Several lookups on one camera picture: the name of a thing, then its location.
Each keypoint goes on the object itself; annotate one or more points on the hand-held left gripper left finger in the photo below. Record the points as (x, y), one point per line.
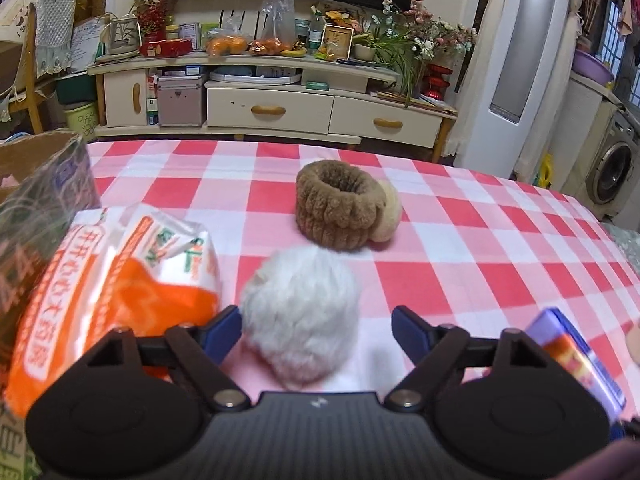
(222, 332)

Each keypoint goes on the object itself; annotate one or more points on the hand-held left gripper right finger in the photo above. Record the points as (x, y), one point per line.
(410, 330)

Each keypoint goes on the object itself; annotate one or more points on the white fluffy ball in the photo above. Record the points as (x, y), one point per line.
(300, 310)

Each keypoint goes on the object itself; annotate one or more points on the blue packet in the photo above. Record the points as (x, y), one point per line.
(575, 355)

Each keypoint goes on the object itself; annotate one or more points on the cardboard box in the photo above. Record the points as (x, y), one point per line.
(45, 200)

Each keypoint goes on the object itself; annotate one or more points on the person's right hand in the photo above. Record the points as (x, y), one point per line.
(635, 346)

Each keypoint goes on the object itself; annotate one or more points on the red checkered tablecloth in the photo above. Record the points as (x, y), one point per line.
(450, 260)

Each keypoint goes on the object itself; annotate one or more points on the beige fluffy cuff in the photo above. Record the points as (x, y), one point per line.
(387, 215)

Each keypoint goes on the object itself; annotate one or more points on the orange plastic bag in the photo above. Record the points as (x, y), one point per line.
(100, 300)

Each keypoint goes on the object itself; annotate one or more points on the brown fluffy cuff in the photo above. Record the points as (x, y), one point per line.
(320, 220)

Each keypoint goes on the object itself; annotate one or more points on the white tower air conditioner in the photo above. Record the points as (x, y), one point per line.
(480, 135)

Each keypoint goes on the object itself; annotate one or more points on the cream TV cabinet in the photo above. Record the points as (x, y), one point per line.
(270, 105)

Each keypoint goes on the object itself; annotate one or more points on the pink storage box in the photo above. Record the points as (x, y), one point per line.
(180, 102)

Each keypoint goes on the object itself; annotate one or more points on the red stand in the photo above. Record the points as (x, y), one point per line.
(435, 82)

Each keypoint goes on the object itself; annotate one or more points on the light green bin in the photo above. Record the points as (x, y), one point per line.
(82, 120)

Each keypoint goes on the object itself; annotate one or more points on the silver washing machine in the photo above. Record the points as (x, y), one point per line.
(612, 170)

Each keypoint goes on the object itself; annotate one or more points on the white oval tray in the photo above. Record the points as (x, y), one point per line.
(255, 76)

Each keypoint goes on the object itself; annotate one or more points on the potted green plant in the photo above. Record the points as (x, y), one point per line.
(395, 47)

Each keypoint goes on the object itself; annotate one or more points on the dark green bucket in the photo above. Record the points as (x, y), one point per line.
(75, 90)

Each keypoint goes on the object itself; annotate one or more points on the bag of oranges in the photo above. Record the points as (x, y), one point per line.
(225, 46)
(270, 46)

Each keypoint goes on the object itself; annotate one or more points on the red box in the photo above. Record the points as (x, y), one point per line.
(167, 48)

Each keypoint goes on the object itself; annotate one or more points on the yellow bananas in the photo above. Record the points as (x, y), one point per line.
(294, 52)

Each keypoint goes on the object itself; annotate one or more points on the dried flower bouquet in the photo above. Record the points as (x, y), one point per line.
(440, 30)

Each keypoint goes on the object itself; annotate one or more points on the white framed glass container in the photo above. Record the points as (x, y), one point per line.
(122, 37)

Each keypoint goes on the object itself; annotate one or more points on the green plastic bottle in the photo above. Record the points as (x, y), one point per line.
(317, 32)

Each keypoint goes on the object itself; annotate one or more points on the white paper sheet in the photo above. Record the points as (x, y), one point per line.
(87, 45)

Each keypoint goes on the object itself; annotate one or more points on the purple basin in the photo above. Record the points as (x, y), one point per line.
(592, 67)

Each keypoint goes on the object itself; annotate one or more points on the clear plastic bag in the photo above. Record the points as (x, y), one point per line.
(277, 15)

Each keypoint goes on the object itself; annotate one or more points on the red berry branches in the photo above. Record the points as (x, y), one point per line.
(152, 15)

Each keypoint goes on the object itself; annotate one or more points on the wooden chair with lace cover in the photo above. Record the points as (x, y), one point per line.
(52, 30)

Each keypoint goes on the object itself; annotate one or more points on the printed cushion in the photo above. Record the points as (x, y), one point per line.
(20, 10)

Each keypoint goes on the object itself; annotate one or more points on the wooden picture frame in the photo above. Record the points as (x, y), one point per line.
(336, 42)

